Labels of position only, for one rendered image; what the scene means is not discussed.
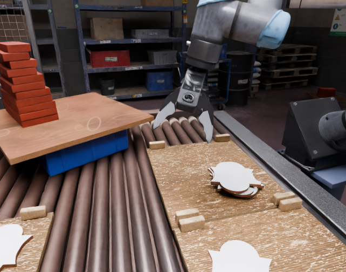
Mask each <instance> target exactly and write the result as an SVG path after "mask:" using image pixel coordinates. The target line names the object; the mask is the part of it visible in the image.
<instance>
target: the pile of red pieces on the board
mask: <svg viewBox="0 0 346 272"><path fill-rule="evenodd" d="M27 51H31V47H30V44H28V43H22V42H0V74H1V77H0V84H1V86H2V89H0V90H1V94H2V96H3V103H4V105H5V109H6V111H7V112H8V113H9V115H11V116H12V117H13V118H14V120H15V121H16V122H18V123H19V124H20V125H21V127H22V128H25V127H30V126H34V125H38V124H43V123H47V122H50V121H55V120H59V117H58V112H57V108H56V102H55V101H54V100H53V99H52V95H51V92H50V88H49V87H47V86H45V84H44V76H43V74H41V73H39V72H37V70H36V68H35V67H36V66H38V64H37V60H36V59H33V58H30V56H29V53H28V52H27Z"/></svg>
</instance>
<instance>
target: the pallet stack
mask: <svg viewBox="0 0 346 272"><path fill-rule="evenodd" d="M305 48H309V51H308V52H303V51H304V49H305ZM258 49H260V51H256V55H255V61H257V62H259V63H261V65H260V66H258V67H259V68H260V69H261V71H260V72H258V73H259V74H261V75H260V76H259V77H258V78H256V79H257V80H259V81H260V83H257V84H258V85H259V87H263V86H264V89H263V90H277V89H287V88H292V87H301V86H307V81H308V79H307V78H308V75H315V74H317V72H318V68H316V67H311V66H312V61H313V60H315V59H316V58H315V56H316V49H317V46H310V45H298V44H280V46H279V47H278V48H276V49H269V48H266V47H257V50H258ZM291 49H292V50H291ZM288 50H291V51H288ZM306 55H307V56H308V59H304V57H305V56H306ZM256 56H258V57H256ZM301 62H305V65H300V64H301ZM302 70H309V72H306V71H302ZM297 76H300V78H298V77H297ZM300 81H301V83H300V84H299V85H294V86H290V84H292V83H296V82H300ZM273 85H282V87H275V88H271V86H273Z"/></svg>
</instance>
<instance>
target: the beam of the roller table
mask: <svg viewBox="0 0 346 272"><path fill-rule="evenodd" d="M213 116H214V117H215V118H216V119H217V121H218V122H219V123H220V124H222V125H223V126H224V127H225V128H226V129H227V130H228V131H229V132H230V133H231V134H232V135H233V136H234V137H236V138H237V139H238V140H239V141H240V142H241V143H242V144H243V145H244V146H245V147H246V148H247V149H248V150H250V151H251V152H252V153H253V154H254V155H255V156H256V157H257V158H258V159H259V160H260V161H261V162H262V163H264V164H265V165H266V166H267V167H268V168H269V169H270V170H271V171H272V172H273V173H274V174H275V175H276V176H278V177H279V178H280V179H281V180H282V181H283V182H284V183H285V184H286V185H287V186H288V187H289V188H290V189H292V190H293V191H294V192H295V193H296V194H297V195H298V196H299V197H300V198H301V199H302V200H303V201H304V202H306V203H307V204H308V205H309V206H310V207H311V208H312V209H313V210H314V211H316V212H317V213H318V215H320V216H321V217H322V218H323V219H324V220H325V221H326V222H328V223H329V224H330V225H331V226H332V227H333V228H334V229H335V230H336V231H337V232H338V233H339V234H340V235H342V236H343V237H344V238H345V239H346V206H345V205H344V204H343V203H341V202H340V201H338V200H337V199H336V198H335V197H333V196H332V195H331V194H330V193H328V192H327V191H326V190H325V189H323V188H322V187H321V186H319V185H318V184H317V183H316V182H314V181H313V180H312V179H311V178H309V177H308V176H306V175H305V174H304V173H303V172H301V171H300V170H299V169H298V168H296V167H295V166H294V165H293V164H291V163H290V162H289V161H288V160H286V159H285V158H284V157H282V156H281V155H280V154H279V153H277V152H276V151H275V150H274V149H272V148H271V147H269V146H268V145H267V144H266V143H264V142H263V141H262V140H261V139H259V138H258V137H257V136H256V135H254V134H253V133H252V132H251V131H249V130H248V129H247V128H246V127H244V126H243V125H242V124H240V123H239V122H238V121H236V120H235V119H234V118H233V117H231V116H230V115H229V114H227V113H226V112H225V111H214V112H213Z"/></svg>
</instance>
